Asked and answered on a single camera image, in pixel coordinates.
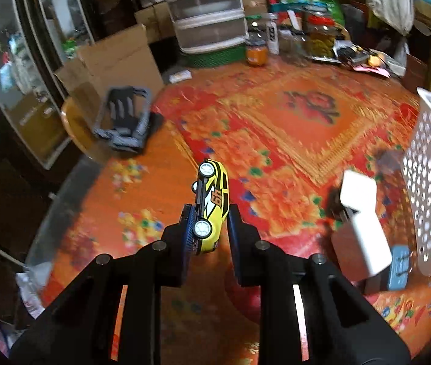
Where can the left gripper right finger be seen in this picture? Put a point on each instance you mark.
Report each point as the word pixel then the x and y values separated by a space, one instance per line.
pixel 310 313

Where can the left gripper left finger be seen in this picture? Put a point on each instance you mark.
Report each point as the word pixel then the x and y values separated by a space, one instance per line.
pixel 110 313

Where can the white charger with prongs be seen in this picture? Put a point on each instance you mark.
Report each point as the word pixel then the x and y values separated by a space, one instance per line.
pixel 361 247

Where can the white square charger block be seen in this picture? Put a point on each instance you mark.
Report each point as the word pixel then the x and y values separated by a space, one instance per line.
pixel 358 192

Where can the yellow toy race car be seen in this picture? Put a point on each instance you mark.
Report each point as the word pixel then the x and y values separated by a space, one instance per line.
pixel 211 205

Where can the blue small adapter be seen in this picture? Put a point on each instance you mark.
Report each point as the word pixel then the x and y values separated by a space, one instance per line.
pixel 399 268

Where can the red patterned tablecloth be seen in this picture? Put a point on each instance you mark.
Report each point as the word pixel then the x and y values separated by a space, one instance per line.
pixel 285 134

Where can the grey black phone stand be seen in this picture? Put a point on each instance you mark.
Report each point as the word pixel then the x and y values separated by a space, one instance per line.
pixel 123 119

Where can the brown cardboard box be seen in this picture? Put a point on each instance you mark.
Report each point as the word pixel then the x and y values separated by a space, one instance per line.
pixel 121 60

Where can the orange jar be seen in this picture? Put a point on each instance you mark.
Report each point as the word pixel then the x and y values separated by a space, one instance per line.
pixel 256 52

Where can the glass jar red lid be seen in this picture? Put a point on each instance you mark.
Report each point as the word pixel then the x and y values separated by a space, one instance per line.
pixel 320 35

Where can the white plastic drawer tower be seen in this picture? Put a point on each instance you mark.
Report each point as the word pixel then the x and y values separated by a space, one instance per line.
pixel 206 26

